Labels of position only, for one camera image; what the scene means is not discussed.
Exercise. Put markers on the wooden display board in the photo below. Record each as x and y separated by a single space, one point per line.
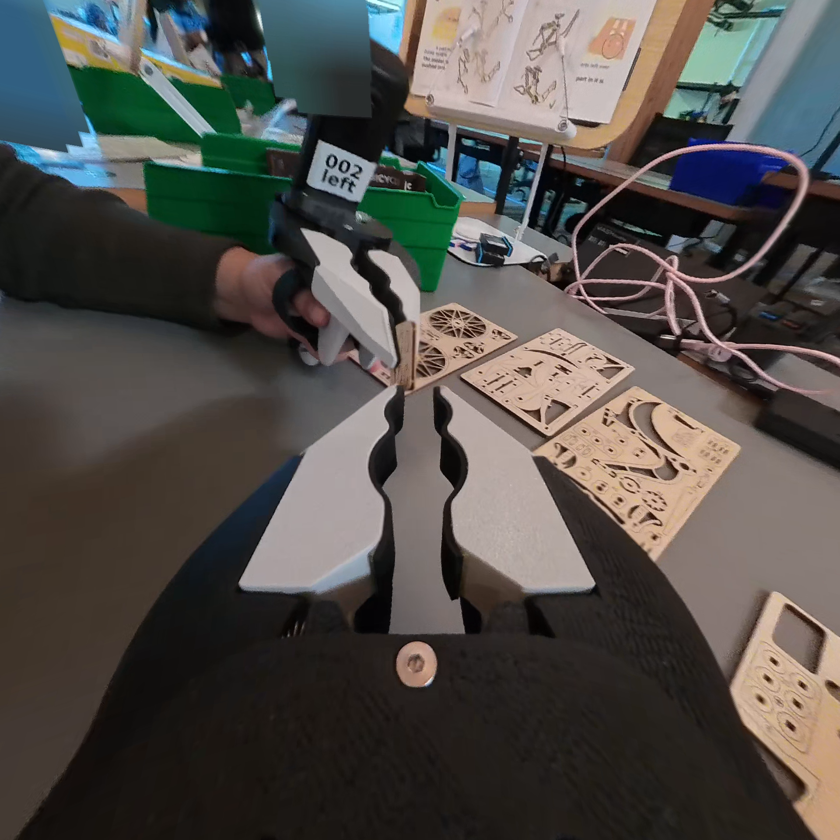
669 79

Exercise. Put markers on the yellow labelled box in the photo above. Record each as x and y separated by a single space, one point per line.
85 39

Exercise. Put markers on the background wooden table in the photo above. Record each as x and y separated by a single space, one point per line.
630 180

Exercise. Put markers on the wooden sheet with round holes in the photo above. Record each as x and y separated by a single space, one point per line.
820 787

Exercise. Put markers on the small black blue device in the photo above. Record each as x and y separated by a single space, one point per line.
495 249

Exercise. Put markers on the large green plastic bin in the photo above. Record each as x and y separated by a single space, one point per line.
210 203

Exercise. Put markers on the blue plastic bin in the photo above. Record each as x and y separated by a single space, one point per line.
722 184

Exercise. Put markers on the wooden sheet with frame cutouts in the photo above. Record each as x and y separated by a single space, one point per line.
499 377

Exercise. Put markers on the white paper sheet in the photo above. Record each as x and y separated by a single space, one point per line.
466 233

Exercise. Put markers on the instruction booklet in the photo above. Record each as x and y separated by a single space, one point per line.
512 39

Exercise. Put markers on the small slotted wooden part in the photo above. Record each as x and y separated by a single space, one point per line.
405 354

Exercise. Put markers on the person's left forearm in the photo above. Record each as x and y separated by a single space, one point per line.
98 249

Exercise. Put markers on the white plastic bar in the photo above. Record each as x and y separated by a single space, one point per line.
177 98

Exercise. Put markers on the white stand frame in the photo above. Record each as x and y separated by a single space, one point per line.
531 190

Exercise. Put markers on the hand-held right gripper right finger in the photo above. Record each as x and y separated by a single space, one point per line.
518 525

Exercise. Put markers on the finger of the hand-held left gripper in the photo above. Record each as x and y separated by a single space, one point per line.
405 289
348 295

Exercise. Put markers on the wooden sheet with wheel cutouts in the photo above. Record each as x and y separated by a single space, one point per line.
459 334

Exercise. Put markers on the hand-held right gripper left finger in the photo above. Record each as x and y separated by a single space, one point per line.
315 525

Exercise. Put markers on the person's left hand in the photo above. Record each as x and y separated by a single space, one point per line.
256 295

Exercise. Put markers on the wooden sheet with curved cutouts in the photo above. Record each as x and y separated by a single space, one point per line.
695 485

